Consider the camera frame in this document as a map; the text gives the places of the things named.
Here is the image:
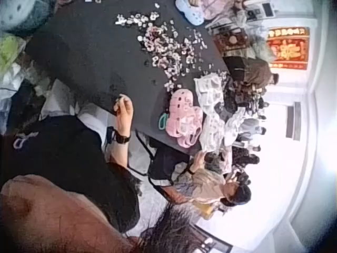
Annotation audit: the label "black box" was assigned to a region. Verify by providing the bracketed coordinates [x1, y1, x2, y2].
[223, 56, 272, 85]

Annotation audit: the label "red poster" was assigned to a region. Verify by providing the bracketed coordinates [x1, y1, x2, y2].
[265, 26, 310, 71]

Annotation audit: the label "black folding stool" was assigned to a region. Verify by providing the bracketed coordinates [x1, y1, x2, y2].
[128, 130, 191, 191]

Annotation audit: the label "pile of small shoe charms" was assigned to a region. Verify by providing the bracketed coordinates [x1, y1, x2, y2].
[114, 2, 230, 92]

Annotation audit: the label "brown patterned box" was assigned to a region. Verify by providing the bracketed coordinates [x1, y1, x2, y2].
[212, 28, 251, 56]

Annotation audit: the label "black wrist band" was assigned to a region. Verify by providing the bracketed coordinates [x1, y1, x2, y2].
[114, 131, 132, 144]

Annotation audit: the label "teal handled scissors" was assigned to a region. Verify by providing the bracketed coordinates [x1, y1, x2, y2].
[157, 112, 170, 130]

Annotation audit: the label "heap of dark goods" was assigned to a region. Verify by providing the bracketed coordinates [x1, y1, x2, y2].
[223, 78, 271, 166]

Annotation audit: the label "grey wall vent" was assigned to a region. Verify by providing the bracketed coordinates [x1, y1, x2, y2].
[285, 101, 302, 141]

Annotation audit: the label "blue plush bag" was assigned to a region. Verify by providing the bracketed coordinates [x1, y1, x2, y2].
[0, 0, 57, 34]

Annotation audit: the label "pink foam clog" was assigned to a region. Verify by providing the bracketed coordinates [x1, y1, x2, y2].
[168, 88, 195, 124]
[177, 106, 204, 149]
[165, 112, 185, 138]

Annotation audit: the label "heap of pink packets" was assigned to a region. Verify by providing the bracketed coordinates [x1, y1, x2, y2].
[202, 0, 276, 26]

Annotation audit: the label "light blue foam clog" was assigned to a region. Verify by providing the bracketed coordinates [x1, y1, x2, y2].
[174, 0, 205, 26]

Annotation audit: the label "heap of white bags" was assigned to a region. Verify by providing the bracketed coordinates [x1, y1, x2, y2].
[0, 62, 80, 122]

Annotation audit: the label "green plastic bag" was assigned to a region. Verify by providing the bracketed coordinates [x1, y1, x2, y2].
[0, 33, 27, 76]

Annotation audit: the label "white plastic bag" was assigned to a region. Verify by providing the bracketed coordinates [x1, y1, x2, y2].
[223, 106, 247, 148]

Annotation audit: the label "person's right hand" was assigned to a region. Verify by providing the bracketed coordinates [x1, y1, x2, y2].
[113, 94, 135, 137]

